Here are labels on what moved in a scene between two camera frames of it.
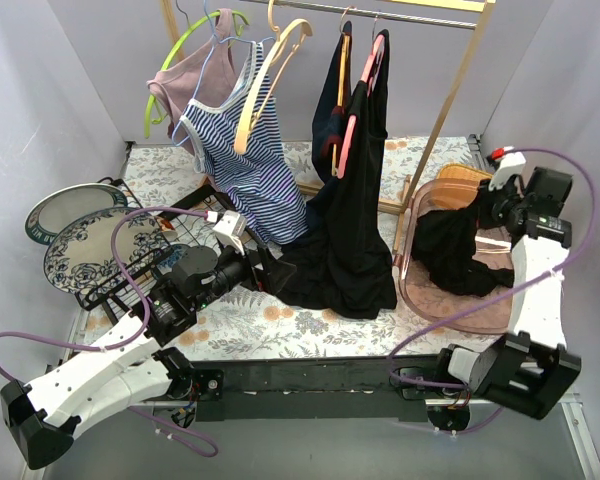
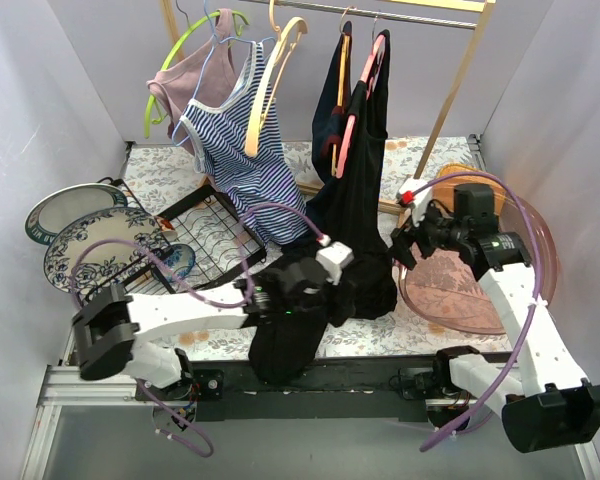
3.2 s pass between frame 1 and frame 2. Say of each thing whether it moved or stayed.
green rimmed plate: stayed
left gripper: moved
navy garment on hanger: stayed
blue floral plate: stayed
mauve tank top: stayed
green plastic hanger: stayed
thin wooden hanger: stayed
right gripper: moved
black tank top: moved
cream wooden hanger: moved
